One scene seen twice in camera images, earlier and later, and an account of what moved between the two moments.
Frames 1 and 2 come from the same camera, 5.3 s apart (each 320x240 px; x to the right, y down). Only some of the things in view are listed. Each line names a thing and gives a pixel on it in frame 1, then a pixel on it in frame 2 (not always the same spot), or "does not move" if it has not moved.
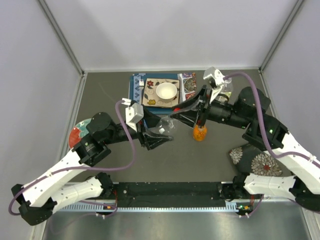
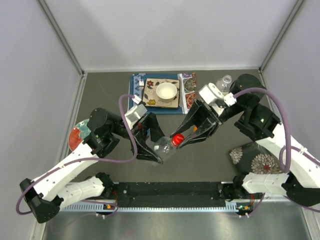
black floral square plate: (249, 159) does not move
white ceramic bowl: (166, 91) does not move
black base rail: (165, 194) does not move
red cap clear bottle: (166, 125) → (164, 146)
